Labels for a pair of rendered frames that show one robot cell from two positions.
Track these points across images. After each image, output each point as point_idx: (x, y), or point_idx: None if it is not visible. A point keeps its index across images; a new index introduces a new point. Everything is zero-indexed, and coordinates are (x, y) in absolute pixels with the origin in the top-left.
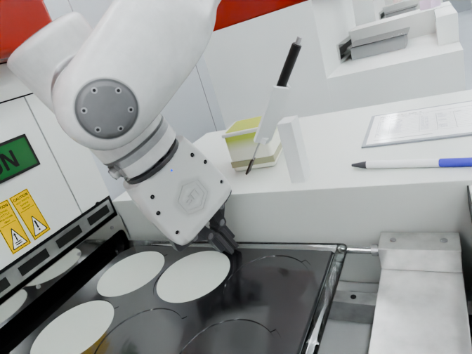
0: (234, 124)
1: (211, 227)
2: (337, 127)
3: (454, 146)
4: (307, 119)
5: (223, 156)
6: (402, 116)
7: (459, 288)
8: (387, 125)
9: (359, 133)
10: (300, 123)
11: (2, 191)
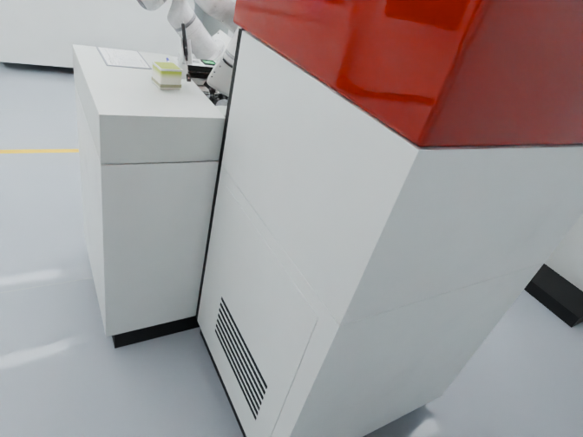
0: (168, 68)
1: (213, 98)
2: (119, 72)
3: (152, 60)
4: (93, 78)
5: (160, 96)
6: (114, 61)
7: None
8: (125, 63)
9: (131, 68)
10: (101, 80)
11: None
